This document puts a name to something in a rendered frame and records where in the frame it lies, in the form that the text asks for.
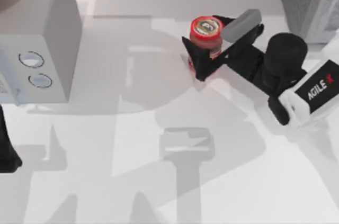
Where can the red jar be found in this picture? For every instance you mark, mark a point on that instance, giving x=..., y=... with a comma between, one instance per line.
x=206, y=29

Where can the round microwave knob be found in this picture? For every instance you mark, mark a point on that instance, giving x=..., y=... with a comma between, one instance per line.
x=31, y=59
x=40, y=81

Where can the pale microwave oven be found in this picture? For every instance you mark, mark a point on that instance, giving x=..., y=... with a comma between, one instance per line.
x=55, y=22

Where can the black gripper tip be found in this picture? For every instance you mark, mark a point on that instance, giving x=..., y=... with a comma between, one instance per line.
x=6, y=150

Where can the pale grey rounded box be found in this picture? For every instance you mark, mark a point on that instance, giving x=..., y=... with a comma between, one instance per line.
x=242, y=25

